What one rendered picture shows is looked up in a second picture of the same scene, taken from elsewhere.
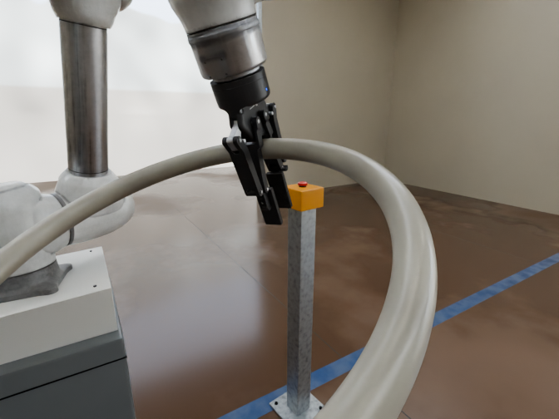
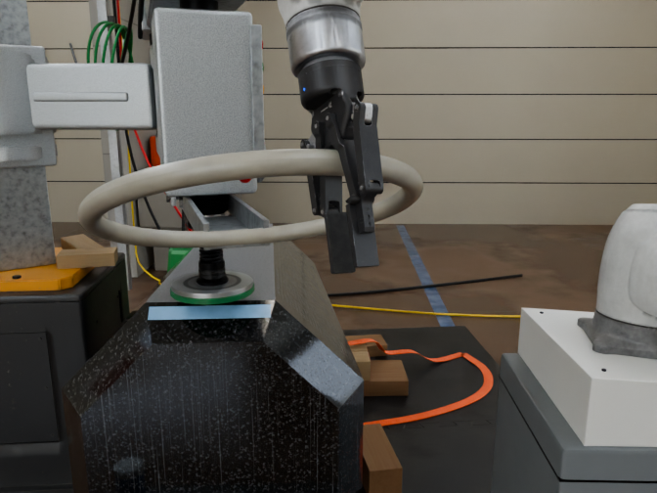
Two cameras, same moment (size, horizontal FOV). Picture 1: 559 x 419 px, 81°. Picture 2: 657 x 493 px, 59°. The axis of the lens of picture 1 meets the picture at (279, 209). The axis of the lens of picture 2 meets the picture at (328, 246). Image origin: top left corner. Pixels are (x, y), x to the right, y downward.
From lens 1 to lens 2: 1.01 m
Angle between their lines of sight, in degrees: 116
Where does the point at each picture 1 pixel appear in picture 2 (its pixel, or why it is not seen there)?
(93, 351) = (547, 433)
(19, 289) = (594, 329)
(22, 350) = (546, 380)
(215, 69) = not seen: hidden behind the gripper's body
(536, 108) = not seen: outside the picture
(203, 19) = not seen: hidden behind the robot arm
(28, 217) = (630, 249)
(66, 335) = (561, 398)
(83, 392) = (536, 473)
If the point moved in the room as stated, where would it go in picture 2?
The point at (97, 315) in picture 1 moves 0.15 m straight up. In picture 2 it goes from (578, 403) to (587, 321)
